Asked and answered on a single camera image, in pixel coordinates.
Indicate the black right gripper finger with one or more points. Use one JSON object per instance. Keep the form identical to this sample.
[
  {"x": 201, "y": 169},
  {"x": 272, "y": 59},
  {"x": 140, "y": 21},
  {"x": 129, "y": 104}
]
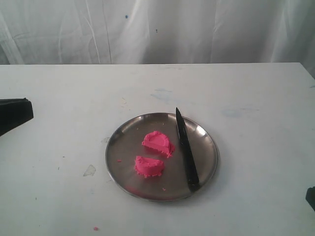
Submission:
[
  {"x": 310, "y": 197},
  {"x": 13, "y": 113}
]

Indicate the black knife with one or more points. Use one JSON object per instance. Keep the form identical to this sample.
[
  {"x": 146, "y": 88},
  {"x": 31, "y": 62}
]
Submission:
[{"x": 188, "y": 160}]

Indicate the pink play dough lump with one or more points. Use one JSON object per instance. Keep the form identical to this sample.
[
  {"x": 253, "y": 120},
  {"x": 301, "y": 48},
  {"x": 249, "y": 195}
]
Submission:
[
  {"x": 148, "y": 167},
  {"x": 159, "y": 142}
]

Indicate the white backdrop curtain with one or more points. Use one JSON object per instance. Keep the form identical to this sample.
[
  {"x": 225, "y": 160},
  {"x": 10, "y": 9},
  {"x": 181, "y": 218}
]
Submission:
[{"x": 157, "y": 31}]

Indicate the round steel plate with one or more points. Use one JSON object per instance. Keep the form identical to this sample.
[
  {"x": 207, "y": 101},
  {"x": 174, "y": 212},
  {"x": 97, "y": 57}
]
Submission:
[{"x": 161, "y": 157}]

